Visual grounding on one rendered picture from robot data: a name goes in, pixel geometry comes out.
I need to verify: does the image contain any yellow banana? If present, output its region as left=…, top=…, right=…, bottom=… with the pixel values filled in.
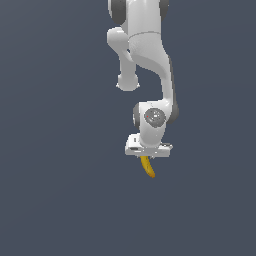
left=139, top=155, right=156, bottom=179

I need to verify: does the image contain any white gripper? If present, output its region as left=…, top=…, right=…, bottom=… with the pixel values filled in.
left=124, top=133, right=174, bottom=159

